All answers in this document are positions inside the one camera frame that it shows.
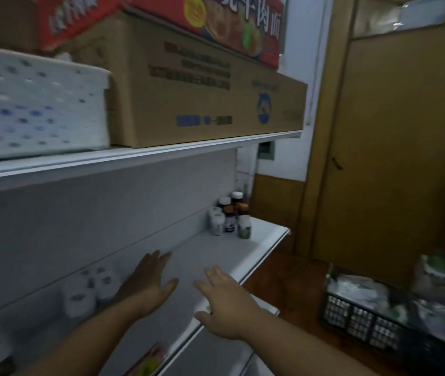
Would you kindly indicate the person's right hand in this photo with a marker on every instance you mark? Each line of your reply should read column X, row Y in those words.
column 230, row 309

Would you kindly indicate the person's left hand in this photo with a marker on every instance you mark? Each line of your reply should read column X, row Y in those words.
column 146, row 287

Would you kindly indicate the person's left thumb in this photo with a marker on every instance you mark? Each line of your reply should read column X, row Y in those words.
column 169, row 288

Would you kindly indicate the person's right thumb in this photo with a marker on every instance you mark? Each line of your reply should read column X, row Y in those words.
column 203, row 317

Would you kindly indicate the person's right forearm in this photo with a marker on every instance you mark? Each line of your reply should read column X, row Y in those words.
column 304, row 352

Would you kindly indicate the person's left forearm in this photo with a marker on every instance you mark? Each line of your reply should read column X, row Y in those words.
column 89, row 340

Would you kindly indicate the white metal shelving unit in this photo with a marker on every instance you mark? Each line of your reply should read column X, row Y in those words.
column 136, row 231

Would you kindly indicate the red snack packet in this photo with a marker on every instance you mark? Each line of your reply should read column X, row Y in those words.
column 148, row 362

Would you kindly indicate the white pill bottle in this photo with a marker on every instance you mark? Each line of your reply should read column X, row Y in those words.
column 217, row 223

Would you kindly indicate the dark bottle with white label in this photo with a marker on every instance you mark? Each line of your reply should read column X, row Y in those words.
column 229, row 221

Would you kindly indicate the dark bottle with white cap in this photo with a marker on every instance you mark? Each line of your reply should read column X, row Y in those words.
column 237, row 197

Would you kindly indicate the white plastic packets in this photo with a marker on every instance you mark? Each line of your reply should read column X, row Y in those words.
column 357, row 291

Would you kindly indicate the black plastic crate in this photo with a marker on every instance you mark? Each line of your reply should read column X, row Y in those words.
column 379, row 328

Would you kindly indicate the large brown cardboard box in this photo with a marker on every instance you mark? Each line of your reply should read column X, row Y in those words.
column 191, row 93

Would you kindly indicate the white blue-dotted tissue pack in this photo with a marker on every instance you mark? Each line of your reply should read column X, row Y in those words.
column 30, row 105

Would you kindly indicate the brown wooden door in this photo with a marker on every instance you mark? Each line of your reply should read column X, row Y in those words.
column 398, row 152

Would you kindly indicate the red printed carton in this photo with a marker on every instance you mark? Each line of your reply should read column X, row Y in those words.
column 222, row 23

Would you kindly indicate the glass transom window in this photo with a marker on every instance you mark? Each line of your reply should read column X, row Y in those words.
column 406, row 11

